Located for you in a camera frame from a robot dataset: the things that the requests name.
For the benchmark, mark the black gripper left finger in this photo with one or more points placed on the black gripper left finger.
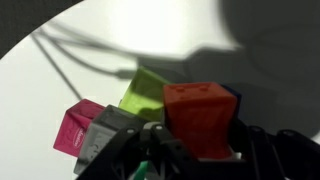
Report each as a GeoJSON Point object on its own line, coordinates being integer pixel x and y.
{"type": "Point", "coordinates": [156, 156]}

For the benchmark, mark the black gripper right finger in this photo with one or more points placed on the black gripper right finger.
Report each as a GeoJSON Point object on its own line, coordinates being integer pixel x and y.
{"type": "Point", "coordinates": [283, 156]}

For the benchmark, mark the orange block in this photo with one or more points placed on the orange block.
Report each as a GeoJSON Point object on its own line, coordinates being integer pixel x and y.
{"type": "Point", "coordinates": [200, 116]}

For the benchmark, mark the grey block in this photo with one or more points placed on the grey block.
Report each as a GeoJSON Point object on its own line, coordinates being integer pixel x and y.
{"type": "Point", "coordinates": [100, 133]}

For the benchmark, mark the lime green block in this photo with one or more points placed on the lime green block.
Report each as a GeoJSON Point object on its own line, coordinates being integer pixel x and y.
{"type": "Point", "coordinates": [145, 93]}

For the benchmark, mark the blue block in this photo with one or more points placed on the blue block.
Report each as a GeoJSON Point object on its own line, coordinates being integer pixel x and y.
{"type": "Point", "coordinates": [234, 96]}

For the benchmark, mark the magenta pink block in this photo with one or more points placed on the magenta pink block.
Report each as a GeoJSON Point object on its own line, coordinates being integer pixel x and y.
{"type": "Point", "coordinates": [78, 126]}

